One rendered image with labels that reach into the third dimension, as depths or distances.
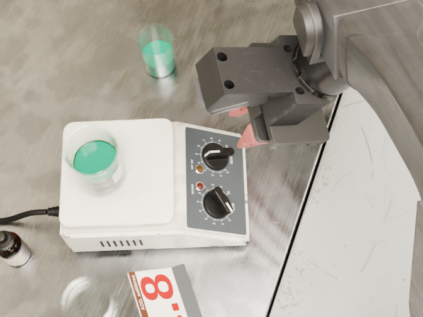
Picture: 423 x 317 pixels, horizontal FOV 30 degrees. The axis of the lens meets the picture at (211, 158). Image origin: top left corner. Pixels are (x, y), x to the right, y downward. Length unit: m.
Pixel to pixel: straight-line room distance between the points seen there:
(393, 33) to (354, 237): 0.39
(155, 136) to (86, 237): 0.13
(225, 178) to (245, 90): 0.23
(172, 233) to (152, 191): 0.05
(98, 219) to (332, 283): 0.26
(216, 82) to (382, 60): 0.17
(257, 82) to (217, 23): 0.36
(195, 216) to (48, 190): 0.19
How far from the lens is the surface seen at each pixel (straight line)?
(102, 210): 0.81
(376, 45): 0.54
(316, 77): 0.67
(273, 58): 0.68
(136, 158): 0.83
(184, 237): 0.83
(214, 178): 0.86
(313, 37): 0.59
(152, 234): 0.82
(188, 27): 1.00
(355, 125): 0.94
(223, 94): 0.64
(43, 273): 0.90
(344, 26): 0.56
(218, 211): 0.84
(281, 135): 0.71
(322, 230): 0.89
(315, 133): 0.74
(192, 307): 0.86
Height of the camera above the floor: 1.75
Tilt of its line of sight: 67 degrees down
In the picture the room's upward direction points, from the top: 6 degrees counter-clockwise
